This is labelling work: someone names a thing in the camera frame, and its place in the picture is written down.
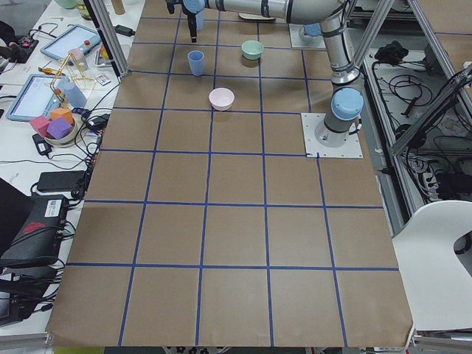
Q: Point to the black power adapter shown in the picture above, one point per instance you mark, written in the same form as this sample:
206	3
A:
62	181

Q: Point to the blue tablet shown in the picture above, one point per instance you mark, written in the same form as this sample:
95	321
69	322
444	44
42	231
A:
75	37
34	99

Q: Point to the white chair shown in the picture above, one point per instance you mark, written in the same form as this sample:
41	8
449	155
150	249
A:
437	285

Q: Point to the bowl of foam cubes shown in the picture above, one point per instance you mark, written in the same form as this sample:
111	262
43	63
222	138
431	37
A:
59	130

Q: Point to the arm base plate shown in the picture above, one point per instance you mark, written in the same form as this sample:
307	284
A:
306	37
323	143

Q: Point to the translucent plastic bottle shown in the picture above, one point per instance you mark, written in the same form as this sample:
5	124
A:
73	94

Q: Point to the pink bowl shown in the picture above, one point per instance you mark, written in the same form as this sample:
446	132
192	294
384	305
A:
221	99

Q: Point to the aluminium frame post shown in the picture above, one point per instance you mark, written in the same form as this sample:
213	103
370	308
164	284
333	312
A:
102	22

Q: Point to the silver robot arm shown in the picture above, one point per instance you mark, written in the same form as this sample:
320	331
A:
324	19

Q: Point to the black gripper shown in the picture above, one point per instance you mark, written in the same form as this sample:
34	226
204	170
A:
192	19

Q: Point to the mint green bowl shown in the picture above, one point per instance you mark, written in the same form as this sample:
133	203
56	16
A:
252	49

